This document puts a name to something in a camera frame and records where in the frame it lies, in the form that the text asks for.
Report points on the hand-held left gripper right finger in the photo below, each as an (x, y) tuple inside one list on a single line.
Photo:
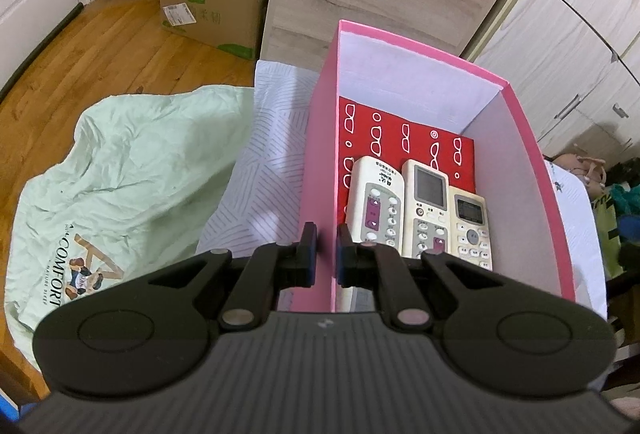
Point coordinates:
[(342, 259)]

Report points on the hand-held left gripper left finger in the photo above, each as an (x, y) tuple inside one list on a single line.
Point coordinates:
[(310, 259)]

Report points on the cream remote with purple buttons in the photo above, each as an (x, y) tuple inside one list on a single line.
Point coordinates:
[(375, 194)]

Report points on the wide cream remote control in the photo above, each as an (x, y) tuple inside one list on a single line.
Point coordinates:
[(425, 214)]

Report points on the pink cardboard box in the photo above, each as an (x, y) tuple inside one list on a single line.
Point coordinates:
[(320, 163)]

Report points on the small grey-white remote control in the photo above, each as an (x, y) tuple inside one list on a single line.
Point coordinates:
[(470, 239)]

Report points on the red patterned card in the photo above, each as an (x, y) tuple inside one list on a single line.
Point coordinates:
[(390, 133)]

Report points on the light green quilt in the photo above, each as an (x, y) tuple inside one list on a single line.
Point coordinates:
[(125, 174)]

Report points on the pink bag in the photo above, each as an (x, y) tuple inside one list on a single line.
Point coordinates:
[(580, 161)]

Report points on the large cardboard box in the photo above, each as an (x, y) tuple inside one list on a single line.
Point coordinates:
[(210, 18)]

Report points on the light green bag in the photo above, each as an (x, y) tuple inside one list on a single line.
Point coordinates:
[(607, 234)]

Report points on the teal cloth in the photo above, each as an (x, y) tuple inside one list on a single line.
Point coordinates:
[(625, 199)]

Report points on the light wooden wardrobe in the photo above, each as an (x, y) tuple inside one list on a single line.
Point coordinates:
[(575, 13)]

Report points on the black door draft strip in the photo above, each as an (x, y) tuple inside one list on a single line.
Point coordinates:
[(45, 41)]

